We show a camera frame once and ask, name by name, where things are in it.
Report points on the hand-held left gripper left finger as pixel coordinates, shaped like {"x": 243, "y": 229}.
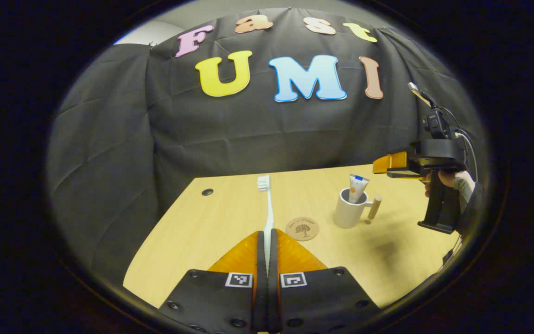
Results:
{"x": 260, "y": 287}

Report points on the white toothpaste tube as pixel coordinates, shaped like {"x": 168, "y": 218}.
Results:
{"x": 357, "y": 185}

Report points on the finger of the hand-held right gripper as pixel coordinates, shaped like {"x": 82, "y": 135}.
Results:
{"x": 394, "y": 163}

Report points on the black desk grommet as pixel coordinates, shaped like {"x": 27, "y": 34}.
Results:
{"x": 207, "y": 191}

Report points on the round cork coaster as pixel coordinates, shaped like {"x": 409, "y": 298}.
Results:
{"x": 302, "y": 228}

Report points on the white toothbrush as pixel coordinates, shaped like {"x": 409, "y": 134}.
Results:
{"x": 269, "y": 208}

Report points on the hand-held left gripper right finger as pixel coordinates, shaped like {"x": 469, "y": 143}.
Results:
{"x": 273, "y": 287}

